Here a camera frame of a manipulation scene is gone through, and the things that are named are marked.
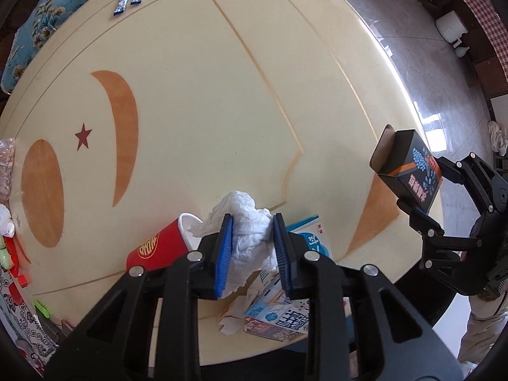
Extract white tissue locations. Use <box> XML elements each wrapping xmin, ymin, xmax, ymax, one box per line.
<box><xmin>189</xmin><ymin>191</ymin><xmax>278</xmax><ymax>298</ymax></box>

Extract blue white box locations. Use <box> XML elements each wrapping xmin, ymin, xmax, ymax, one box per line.
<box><xmin>259</xmin><ymin>214</ymin><xmax>335</xmax><ymax>302</ymax></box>

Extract red paper cup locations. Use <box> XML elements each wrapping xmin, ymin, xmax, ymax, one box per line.
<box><xmin>126</xmin><ymin>213</ymin><xmax>202</xmax><ymax>271</ymax></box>

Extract white blue milk carton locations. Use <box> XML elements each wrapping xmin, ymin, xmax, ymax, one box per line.
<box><xmin>244</xmin><ymin>271</ymin><xmax>309</xmax><ymax>330</ymax></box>

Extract black orange carton box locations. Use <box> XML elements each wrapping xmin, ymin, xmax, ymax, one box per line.
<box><xmin>369</xmin><ymin>125</ymin><xmax>443</xmax><ymax>213</ymax></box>

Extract playing card box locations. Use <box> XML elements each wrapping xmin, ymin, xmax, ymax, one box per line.
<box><xmin>244</xmin><ymin>317</ymin><xmax>308</xmax><ymax>342</ymax></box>

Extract beige trousers leg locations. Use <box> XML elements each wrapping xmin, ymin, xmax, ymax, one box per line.
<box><xmin>458</xmin><ymin>286</ymin><xmax>507</xmax><ymax>374</ymax></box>

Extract white cloth on floor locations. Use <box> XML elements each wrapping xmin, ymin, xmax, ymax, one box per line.
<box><xmin>487</xmin><ymin>120</ymin><xmax>508</xmax><ymax>157</ymax></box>

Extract green clip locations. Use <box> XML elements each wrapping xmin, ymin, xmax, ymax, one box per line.
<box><xmin>34</xmin><ymin>300</ymin><xmax>51</xmax><ymax>319</ymax></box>

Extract patterned blue white cloth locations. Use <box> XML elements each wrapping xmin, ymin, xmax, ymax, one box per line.
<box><xmin>1</xmin><ymin>269</ymin><xmax>57</xmax><ymax>376</ymax></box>

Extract white appliance on floor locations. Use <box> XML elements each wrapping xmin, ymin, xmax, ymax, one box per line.
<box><xmin>435</xmin><ymin>10</ymin><xmax>468</xmax><ymax>47</ymax></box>

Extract clear plastic bag of nuts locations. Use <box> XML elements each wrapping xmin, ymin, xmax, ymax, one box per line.
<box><xmin>0</xmin><ymin>138</ymin><xmax>16</xmax><ymax>203</ymax></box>

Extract checkered red cloth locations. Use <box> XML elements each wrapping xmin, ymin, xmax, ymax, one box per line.
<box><xmin>463</xmin><ymin>0</ymin><xmax>507</xmax><ymax>76</ymax></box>

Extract blue floral cushion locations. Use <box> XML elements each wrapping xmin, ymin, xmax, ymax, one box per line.
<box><xmin>1</xmin><ymin>0</ymin><xmax>89</xmax><ymax>94</ymax></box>

